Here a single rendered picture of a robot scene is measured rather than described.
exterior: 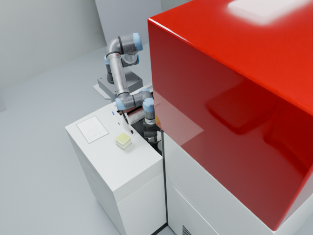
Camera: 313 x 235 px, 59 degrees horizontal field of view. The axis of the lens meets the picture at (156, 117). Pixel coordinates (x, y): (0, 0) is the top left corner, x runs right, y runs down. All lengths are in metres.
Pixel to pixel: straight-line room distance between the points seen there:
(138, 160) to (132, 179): 0.12
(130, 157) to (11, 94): 2.73
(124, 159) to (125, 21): 2.88
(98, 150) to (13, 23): 2.57
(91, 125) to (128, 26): 2.61
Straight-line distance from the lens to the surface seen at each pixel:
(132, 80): 2.29
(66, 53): 4.36
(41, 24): 4.08
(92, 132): 1.86
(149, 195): 1.88
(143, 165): 1.64
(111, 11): 4.12
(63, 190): 2.85
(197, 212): 1.70
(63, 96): 3.80
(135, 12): 4.32
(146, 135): 1.71
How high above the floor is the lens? 2.31
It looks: 45 degrees down
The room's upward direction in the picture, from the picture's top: 4 degrees counter-clockwise
